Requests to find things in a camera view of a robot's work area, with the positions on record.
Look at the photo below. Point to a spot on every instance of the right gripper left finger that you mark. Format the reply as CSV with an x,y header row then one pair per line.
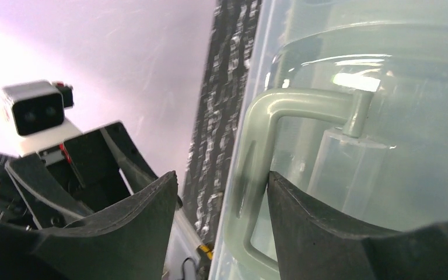
x,y
127,240

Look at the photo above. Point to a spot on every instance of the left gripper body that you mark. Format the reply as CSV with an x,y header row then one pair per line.
x,y
73,179

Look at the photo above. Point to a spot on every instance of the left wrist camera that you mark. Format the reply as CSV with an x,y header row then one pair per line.
x,y
34,113

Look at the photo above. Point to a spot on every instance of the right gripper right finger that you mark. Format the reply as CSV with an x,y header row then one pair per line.
x,y
316,241

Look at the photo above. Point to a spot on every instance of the green plastic tool box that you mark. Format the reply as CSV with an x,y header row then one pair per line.
x,y
348,100

